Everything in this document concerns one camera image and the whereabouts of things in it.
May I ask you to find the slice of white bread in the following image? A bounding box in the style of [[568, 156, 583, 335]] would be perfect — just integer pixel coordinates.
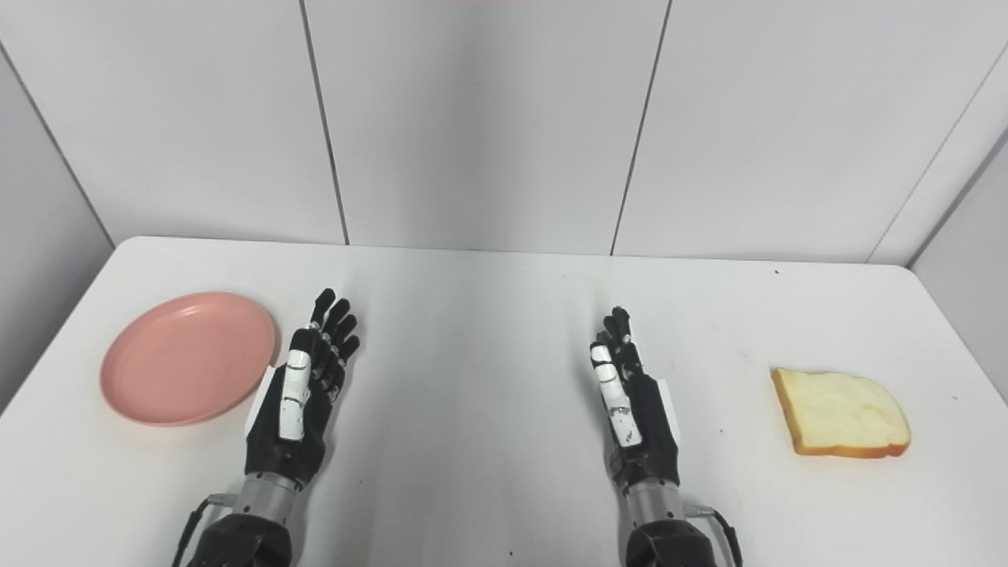
[[770, 367, 912, 459]]

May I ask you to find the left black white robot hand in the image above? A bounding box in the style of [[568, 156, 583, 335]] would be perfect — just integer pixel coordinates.
[[244, 288, 361, 489]]

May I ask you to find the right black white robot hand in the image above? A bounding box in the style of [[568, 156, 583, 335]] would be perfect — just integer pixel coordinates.
[[590, 306, 681, 495]]

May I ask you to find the pink round plate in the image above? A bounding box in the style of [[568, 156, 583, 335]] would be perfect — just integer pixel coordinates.
[[99, 292, 279, 428]]

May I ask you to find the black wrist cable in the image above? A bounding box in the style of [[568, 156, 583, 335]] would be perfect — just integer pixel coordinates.
[[684, 504, 744, 567], [170, 494, 237, 567]]

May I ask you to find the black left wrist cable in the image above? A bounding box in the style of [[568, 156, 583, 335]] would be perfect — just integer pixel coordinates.
[[170, 494, 237, 567]]

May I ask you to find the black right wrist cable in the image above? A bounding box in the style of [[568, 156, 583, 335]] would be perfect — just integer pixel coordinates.
[[684, 504, 744, 567]]

